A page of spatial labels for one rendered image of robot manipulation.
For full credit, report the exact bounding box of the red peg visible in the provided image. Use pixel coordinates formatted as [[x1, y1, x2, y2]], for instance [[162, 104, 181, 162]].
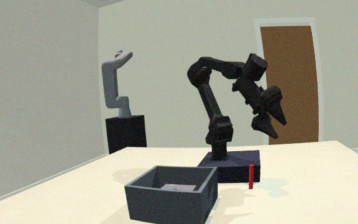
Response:
[[249, 164, 254, 189]]

